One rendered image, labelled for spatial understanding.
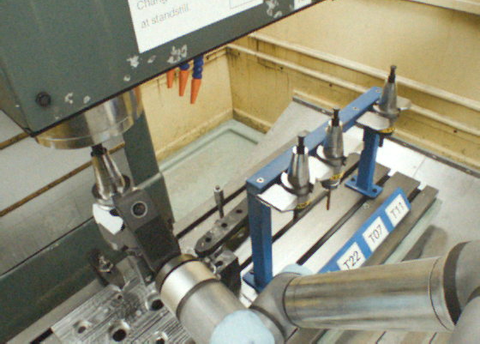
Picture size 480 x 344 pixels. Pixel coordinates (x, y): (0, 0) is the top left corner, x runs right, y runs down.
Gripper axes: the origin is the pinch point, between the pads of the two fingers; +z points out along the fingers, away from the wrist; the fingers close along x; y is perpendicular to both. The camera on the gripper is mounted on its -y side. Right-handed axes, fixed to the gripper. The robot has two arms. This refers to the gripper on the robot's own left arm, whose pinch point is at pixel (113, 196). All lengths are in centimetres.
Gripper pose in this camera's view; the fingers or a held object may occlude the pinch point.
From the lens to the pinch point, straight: 71.0
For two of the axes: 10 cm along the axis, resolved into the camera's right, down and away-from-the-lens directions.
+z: -6.4, -4.6, 6.2
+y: 0.7, 7.7, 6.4
